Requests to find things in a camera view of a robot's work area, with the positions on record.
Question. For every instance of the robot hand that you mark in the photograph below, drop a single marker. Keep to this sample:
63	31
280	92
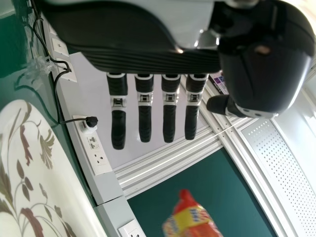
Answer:
148	37

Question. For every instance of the red biscuit packet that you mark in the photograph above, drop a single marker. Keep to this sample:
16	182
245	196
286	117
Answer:
192	222

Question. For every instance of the plate with brown leaf pattern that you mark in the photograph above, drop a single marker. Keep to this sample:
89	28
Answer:
37	185

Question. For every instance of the white box with blue label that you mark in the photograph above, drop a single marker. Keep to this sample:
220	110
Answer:
218	84

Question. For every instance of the clear plastic wrap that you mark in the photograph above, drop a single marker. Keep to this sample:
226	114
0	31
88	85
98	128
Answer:
40	64

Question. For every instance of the white socket strip with plug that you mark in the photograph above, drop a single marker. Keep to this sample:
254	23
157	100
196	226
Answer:
106	187

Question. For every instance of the long white socket strip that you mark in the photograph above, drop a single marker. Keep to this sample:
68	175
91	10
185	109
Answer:
111	217

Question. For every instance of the ribbed aluminium rail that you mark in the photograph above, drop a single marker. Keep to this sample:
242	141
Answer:
160	168

